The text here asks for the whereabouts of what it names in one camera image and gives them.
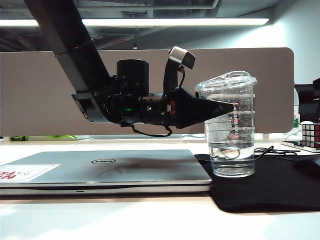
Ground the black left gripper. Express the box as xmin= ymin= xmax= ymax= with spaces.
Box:
xmin=139 ymin=86 xmax=236 ymax=130

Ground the clear plastic Starbucks cup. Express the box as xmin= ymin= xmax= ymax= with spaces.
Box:
xmin=194 ymin=70 xmax=258 ymax=178

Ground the silver Dell laptop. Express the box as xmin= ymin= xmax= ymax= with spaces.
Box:
xmin=0 ymin=149 xmax=213 ymax=197

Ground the long ceiling light strip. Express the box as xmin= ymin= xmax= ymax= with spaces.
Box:
xmin=0 ymin=18 xmax=270 ymax=27

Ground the flat notebook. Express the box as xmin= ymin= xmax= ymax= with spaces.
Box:
xmin=280 ymin=139 xmax=320 ymax=153

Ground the white bottle green label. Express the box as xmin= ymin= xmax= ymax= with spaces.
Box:
xmin=293 ymin=88 xmax=301 ymax=131

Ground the black mouse pad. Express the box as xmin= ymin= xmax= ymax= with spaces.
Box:
xmin=194 ymin=152 xmax=320 ymax=215

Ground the black monitor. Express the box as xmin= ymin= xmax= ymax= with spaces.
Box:
xmin=294 ymin=84 xmax=320 ymax=125

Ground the Rubik's cube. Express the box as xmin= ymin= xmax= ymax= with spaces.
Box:
xmin=301 ymin=123 xmax=320 ymax=150

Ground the black computer mouse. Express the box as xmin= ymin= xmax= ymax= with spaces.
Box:
xmin=292 ymin=159 xmax=320 ymax=177

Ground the light green object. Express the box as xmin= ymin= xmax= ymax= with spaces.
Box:
xmin=51 ymin=134 xmax=77 ymax=141

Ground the brown desk partition panel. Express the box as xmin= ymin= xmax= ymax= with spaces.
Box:
xmin=0 ymin=47 xmax=295 ymax=136

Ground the black camera cable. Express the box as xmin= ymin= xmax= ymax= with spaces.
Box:
xmin=178 ymin=67 xmax=186 ymax=88

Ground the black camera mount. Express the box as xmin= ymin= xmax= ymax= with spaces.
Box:
xmin=163 ymin=59 xmax=186 ymax=97

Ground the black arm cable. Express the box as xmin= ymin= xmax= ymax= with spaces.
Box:
xmin=121 ymin=122 xmax=173 ymax=138

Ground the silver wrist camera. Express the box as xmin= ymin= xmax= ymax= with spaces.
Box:
xmin=168 ymin=46 xmax=197 ymax=70

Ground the black mouse cable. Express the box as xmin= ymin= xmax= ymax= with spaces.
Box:
xmin=253 ymin=145 xmax=302 ymax=161

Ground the white cable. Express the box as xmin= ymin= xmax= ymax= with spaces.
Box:
xmin=283 ymin=128 xmax=303 ymax=141

